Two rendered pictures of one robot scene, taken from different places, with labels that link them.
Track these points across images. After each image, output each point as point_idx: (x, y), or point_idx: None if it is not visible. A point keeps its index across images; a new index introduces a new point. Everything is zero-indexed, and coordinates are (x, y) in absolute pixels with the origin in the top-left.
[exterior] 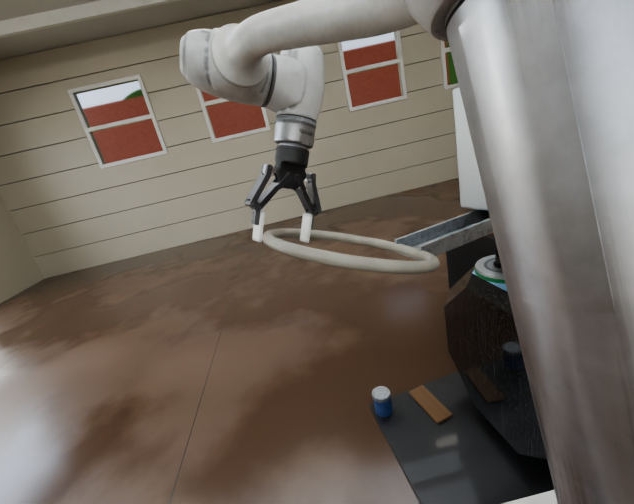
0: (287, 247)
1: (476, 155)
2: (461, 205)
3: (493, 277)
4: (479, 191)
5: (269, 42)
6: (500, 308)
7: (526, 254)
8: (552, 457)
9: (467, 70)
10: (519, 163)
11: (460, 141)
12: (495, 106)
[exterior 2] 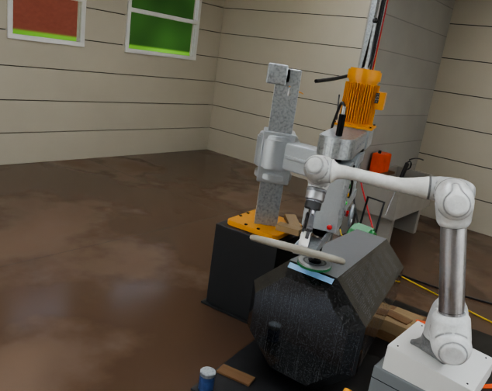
0: (309, 250)
1: (444, 244)
2: (303, 223)
3: (314, 268)
4: (317, 218)
5: (358, 180)
6: (313, 288)
7: (451, 259)
8: (445, 290)
9: (448, 235)
10: (453, 248)
11: None
12: (452, 241)
